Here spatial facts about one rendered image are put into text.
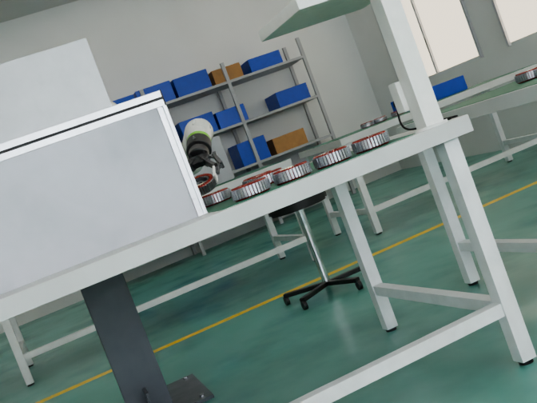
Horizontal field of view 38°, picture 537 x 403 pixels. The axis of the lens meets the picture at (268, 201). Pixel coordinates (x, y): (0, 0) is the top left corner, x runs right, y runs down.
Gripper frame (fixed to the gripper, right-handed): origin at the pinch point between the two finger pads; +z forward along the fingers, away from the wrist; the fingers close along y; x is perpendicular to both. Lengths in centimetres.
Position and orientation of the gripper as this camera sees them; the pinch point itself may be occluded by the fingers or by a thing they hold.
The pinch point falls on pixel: (199, 181)
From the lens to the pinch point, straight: 266.5
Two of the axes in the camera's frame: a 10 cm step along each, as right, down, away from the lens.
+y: -9.4, 3.1, 1.2
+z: 0.8, 5.6, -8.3
